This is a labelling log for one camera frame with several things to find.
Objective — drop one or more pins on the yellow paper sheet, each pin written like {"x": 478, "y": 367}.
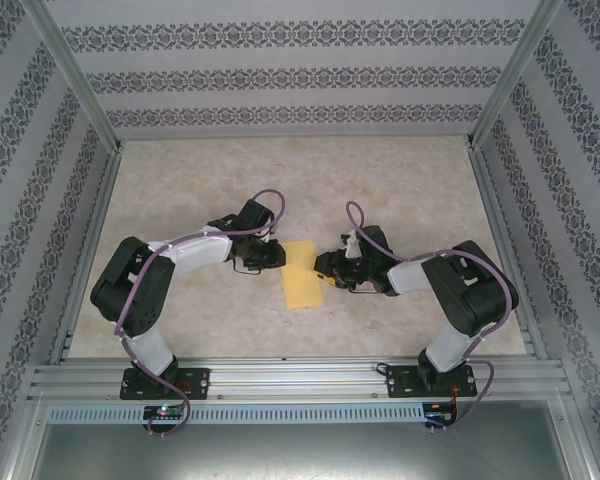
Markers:
{"x": 302, "y": 285}

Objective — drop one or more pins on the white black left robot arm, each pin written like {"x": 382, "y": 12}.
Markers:
{"x": 130, "y": 290}

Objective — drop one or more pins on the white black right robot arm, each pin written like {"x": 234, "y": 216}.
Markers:
{"x": 475, "y": 295}

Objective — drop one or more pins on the small controller board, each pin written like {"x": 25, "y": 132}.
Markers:
{"x": 162, "y": 412}
{"x": 440, "y": 412}

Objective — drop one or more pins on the grey metal panel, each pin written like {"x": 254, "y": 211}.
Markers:
{"x": 300, "y": 455}

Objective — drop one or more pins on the aluminium mounting rail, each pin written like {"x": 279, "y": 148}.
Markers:
{"x": 300, "y": 377}

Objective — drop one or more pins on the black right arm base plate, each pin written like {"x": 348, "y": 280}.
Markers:
{"x": 397, "y": 382}

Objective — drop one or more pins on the aluminium side rail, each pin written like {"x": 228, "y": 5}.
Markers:
{"x": 505, "y": 225}
{"x": 87, "y": 250}

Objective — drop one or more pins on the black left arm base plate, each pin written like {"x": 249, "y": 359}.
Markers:
{"x": 197, "y": 382}

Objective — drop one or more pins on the aluminium frame post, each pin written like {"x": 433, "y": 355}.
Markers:
{"x": 80, "y": 80}
{"x": 510, "y": 75}

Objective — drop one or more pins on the aluminium lower frame bar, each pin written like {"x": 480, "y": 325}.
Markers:
{"x": 580, "y": 440}
{"x": 22, "y": 440}

